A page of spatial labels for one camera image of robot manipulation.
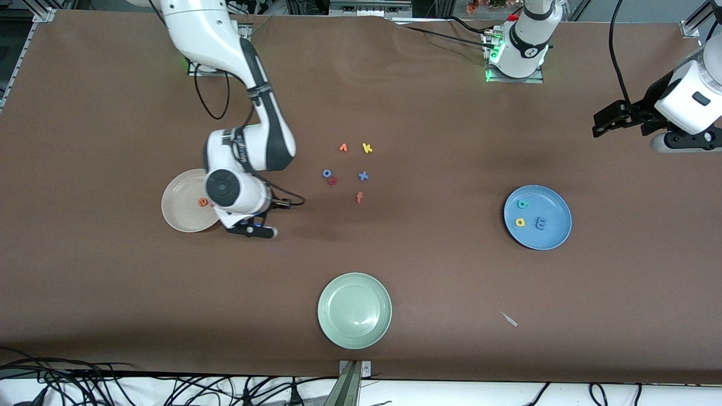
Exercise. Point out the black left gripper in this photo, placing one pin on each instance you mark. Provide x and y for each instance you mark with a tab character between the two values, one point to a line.
642	113

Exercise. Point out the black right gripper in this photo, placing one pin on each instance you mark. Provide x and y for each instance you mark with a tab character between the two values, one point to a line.
269	204

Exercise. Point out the blue foam letter m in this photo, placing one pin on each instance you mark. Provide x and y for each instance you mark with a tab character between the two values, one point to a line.
540	223

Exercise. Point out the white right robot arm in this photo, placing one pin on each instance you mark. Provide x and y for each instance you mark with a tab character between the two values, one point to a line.
197	28

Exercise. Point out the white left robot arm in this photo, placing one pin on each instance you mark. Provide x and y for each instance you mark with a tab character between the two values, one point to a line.
524	39

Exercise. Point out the beige round plate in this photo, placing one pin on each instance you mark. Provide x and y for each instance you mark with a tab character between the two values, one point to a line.
180	197

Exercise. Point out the pale green round plate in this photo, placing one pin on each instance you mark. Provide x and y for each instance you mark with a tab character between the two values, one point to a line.
354	310

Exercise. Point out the blue round plate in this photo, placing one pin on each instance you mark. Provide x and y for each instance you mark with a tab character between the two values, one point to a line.
550	237

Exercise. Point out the brown table cover sheet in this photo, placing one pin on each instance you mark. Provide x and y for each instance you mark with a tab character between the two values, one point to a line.
428	270

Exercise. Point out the orange brown clutter item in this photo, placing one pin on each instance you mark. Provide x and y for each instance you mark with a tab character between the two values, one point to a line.
472	5

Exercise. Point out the grey metal box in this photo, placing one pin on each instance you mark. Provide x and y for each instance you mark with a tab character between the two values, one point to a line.
369	8

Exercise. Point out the small white paper scrap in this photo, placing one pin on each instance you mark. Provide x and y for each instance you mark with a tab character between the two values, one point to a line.
509	319

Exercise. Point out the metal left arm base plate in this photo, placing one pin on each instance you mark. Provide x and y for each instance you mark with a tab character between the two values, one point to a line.
513	80

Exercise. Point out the aluminium frame profile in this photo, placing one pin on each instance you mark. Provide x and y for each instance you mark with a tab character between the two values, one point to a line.
694	25
25	53

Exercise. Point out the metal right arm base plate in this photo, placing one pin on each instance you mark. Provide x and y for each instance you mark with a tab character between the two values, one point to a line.
194	70

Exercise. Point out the grey metal camera bracket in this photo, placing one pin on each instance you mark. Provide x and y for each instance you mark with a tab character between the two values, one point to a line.
350	386

